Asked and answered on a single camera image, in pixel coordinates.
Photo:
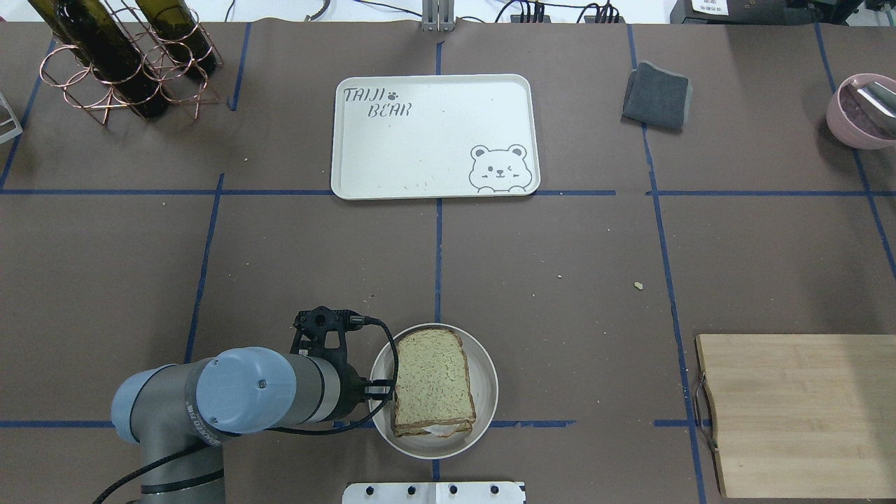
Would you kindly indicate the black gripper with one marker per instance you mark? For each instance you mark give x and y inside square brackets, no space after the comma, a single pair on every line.
[353,387]

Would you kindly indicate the bread slice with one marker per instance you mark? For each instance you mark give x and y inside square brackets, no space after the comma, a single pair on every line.
[433,384]
[406,430]

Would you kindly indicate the white round plate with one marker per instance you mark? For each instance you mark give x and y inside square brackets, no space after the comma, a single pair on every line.
[484,388]

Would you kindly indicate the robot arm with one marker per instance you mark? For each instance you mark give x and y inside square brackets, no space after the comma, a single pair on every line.
[181,415]

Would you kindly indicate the white bear tray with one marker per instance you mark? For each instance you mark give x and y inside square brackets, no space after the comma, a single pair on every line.
[420,137]

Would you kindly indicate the fried egg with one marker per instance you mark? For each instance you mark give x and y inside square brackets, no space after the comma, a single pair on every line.
[447,430]

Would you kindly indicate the bread slice on plate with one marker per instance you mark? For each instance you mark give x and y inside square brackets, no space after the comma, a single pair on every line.
[406,430]

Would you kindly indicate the grey folded cloth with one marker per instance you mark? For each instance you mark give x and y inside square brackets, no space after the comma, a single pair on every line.
[657,97]

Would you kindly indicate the dark green wine bottle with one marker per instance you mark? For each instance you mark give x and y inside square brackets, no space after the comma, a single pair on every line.
[173,22]
[99,41]

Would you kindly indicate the wooden cutting board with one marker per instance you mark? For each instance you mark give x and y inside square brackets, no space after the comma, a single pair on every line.
[801,415]

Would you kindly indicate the pink bowl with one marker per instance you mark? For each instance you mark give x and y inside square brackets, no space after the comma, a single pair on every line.
[849,124]

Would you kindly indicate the metal scoop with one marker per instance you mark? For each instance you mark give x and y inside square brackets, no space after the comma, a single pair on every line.
[877,102]

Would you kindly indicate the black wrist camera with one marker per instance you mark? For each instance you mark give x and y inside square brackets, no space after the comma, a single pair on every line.
[321,332]

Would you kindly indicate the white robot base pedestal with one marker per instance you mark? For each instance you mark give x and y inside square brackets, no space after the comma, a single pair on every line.
[436,492]

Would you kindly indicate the copper wire bottle rack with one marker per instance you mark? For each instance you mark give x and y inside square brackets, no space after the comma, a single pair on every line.
[63,70]

